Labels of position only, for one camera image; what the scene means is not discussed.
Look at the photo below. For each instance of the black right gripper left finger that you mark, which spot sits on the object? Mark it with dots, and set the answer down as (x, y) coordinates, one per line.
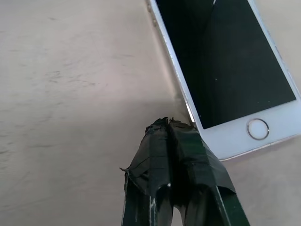
(148, 160)

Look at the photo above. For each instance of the white smartphone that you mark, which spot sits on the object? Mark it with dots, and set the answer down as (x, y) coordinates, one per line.
(235, 77)

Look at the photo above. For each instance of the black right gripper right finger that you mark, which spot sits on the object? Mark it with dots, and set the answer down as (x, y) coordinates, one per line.
(200, 174)

